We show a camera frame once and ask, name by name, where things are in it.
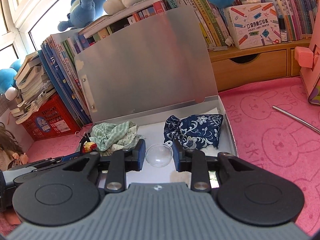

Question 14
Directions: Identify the blue and white plush toy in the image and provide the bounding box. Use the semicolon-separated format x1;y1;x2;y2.
0;60;23;100

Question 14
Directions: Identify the clear plastic ball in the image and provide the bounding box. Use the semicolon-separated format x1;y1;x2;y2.
145;141;173;167

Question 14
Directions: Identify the brown-haired doll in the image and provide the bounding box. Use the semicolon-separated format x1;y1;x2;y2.
0;122;28;170

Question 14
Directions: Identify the row of tall blue books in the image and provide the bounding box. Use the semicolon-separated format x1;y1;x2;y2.
37;34;93;127

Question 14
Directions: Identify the stack of worn books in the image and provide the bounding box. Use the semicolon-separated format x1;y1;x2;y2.
10;52;59;124

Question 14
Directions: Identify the metal rod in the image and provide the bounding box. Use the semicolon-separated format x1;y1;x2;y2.
272;105;320;132

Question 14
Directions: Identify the silver cardboard box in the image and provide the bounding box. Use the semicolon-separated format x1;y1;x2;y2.
74;5;238;183

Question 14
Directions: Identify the wooden drawer organizer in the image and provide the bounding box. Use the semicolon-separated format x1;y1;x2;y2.
209;36;313;92

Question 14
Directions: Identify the row of shelf books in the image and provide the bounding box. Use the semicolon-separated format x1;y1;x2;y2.
77;0;320;48

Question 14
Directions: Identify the small red yellow charm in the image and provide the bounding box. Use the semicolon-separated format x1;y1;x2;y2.
76;130;98;154

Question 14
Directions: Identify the green striped fabric hair bow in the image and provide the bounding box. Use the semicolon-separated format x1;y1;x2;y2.
89;120;139;153

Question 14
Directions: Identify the blue plush elephant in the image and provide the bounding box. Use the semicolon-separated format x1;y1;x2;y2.
57;0;108;32

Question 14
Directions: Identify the small glass bottle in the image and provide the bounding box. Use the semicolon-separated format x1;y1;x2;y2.
278;17;288;42

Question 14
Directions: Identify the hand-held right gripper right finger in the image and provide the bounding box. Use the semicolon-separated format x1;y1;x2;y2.
172;139;266;194

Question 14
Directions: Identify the white window frame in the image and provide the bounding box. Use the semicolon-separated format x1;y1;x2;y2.
0;0;83;63

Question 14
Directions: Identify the pink rabbit print mat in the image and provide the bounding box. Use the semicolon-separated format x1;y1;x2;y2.
0;76;320;233

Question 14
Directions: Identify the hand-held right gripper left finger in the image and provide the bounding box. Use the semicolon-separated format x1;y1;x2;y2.
47;139;147;194

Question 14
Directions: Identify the blue floral fabric pouch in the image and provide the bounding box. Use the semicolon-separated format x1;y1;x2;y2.
164;114;224;152

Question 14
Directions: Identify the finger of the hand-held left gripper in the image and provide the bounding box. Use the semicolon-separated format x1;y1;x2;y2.
32;135;99;172

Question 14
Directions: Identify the large red plastic basket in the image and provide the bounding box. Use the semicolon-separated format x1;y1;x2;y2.
21;94;82;142

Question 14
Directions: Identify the pink toy box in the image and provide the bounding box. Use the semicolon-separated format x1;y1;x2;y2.
294;24;320;105

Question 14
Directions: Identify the white label printer box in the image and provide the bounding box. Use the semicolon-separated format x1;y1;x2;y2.
223;2;282;50

